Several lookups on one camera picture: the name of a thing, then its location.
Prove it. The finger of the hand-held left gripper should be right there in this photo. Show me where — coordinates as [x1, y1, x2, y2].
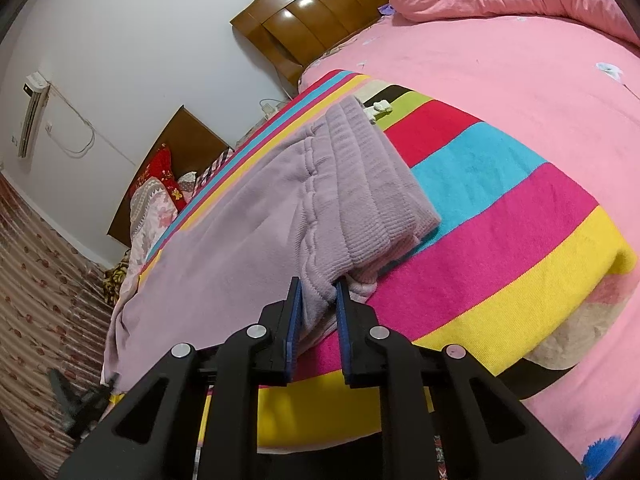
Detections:
[47, 369, 118, 443]

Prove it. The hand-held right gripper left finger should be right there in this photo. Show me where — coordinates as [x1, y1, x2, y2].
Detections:
[57, 276, 305, 480]

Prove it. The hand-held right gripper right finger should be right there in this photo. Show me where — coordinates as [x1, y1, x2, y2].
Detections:
[334, 279, 586, 480]

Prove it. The lilac knit sweater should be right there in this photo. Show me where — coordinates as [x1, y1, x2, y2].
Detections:
[100, 95, 443, 393]

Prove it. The brown flowered blanket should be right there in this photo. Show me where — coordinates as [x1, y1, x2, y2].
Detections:
[102, 255, 131, 306]

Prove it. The small dotted pillow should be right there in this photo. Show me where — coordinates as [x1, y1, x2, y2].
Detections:
[177, 172, 199, 202]

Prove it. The plaid cloth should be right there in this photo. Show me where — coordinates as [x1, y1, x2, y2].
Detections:
[195, 147, 236, 196]

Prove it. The folded floral quilt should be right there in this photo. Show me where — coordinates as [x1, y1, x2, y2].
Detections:
[129, 177, 178, 266]

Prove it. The colourful striped blanket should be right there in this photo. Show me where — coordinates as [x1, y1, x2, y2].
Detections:
[120, 70, 638, 453]

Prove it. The red floral pillow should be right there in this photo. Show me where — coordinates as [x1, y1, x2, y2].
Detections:
[127, 145, 188, 213]

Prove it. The plain dark wooden headboard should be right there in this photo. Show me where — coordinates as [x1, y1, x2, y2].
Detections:
[106, 105, 231, 248]

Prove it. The white air conditioner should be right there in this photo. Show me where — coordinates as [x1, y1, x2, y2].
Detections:
[17, 74, 51, 158]

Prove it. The pink floral bedsheet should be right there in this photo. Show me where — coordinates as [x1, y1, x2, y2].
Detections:
[300, 12, 640, 466]

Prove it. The glossy wooden headboard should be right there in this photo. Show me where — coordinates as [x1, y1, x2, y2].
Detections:
[230, 0, 401, 88]

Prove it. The thin wall cable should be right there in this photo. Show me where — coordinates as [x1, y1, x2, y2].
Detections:
[47, 85, 96, 156]

